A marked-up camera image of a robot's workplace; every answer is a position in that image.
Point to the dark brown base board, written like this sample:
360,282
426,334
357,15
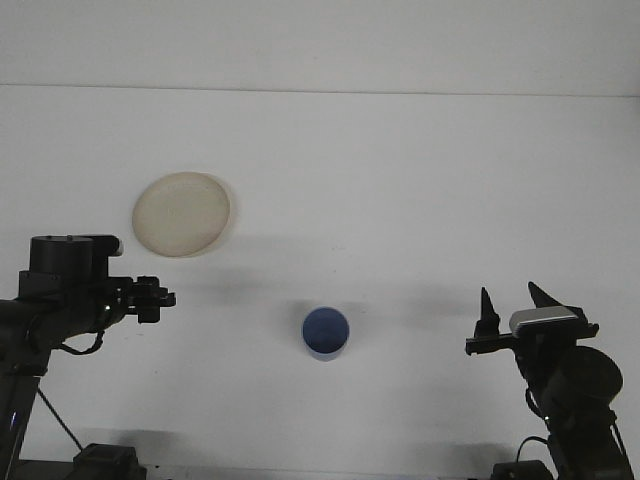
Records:
50,471

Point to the pale blue cup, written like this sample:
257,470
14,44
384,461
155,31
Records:
325,330

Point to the pale round plate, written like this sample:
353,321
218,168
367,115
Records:
180,215

